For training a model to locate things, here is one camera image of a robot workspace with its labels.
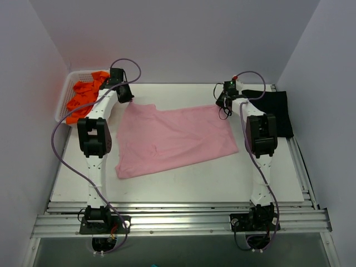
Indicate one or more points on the pink t-shirt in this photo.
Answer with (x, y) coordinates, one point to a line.
(151, 140)

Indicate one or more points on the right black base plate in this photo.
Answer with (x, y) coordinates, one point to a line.
(248, 222)

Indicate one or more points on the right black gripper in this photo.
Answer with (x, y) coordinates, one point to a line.
(222, 103)

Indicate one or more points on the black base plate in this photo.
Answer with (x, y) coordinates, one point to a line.
(96, 227)
(248, 222)

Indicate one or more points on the white plastic basket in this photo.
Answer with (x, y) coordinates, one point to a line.
(66, 94)

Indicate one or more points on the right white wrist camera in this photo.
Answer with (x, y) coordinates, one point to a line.
(239, 85)

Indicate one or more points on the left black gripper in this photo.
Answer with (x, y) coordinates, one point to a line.
(125, 94)

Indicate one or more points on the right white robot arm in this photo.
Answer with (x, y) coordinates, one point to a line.
(260, 137)

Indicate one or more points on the orange crumpled t-shirt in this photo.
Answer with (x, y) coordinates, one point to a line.
(85, 92)

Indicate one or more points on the aluminium rail frame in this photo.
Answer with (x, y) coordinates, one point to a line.
(193, 201)

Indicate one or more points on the black folded t-shirt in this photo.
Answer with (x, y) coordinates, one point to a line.
(276, 103)

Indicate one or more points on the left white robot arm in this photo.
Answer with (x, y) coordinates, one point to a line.
(96, 142)

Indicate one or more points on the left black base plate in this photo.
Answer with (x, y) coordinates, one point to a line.
(96, 227)

